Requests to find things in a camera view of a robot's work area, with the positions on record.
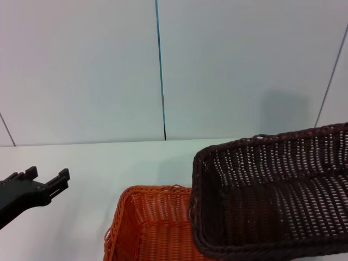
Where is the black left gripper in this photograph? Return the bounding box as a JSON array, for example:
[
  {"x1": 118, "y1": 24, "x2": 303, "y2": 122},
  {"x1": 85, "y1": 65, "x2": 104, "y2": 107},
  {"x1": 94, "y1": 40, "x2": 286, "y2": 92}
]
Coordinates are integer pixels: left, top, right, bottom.
[{"x1": 0, "y1": 166, "x2": 71, "y2": 231}]

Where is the orange wicker basket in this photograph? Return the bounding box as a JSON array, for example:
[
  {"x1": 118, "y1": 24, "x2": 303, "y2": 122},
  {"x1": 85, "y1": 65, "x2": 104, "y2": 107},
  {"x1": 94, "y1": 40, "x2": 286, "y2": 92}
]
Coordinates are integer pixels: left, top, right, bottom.
[{"x1": 103, "y1": 184, "x2": 216, "y2": 261}]

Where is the dark brown wicker basket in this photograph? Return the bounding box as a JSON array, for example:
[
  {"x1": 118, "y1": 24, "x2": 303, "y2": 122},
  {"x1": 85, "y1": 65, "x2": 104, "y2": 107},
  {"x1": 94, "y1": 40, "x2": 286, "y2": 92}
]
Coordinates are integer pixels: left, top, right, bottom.
[{"x1": 188, "y1": 122, "x2": 348, "y2": 261}]

